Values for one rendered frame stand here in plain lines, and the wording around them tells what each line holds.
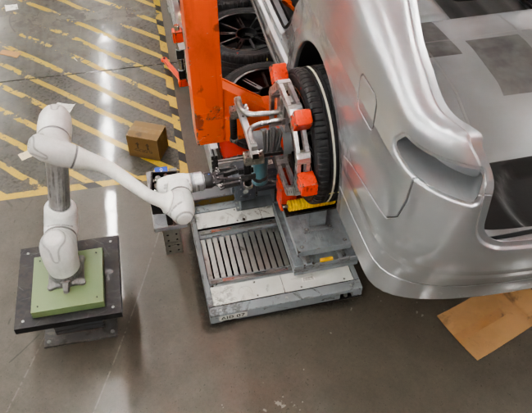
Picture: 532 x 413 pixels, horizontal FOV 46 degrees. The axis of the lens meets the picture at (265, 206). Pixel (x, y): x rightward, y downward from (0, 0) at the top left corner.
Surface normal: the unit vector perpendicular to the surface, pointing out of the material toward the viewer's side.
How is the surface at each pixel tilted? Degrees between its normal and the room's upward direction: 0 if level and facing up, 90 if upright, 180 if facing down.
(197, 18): 90
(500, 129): 21
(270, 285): 0
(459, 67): 2
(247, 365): 0
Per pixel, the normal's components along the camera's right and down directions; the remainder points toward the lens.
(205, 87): 0.23, 0.71
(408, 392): 0.00, -0.69
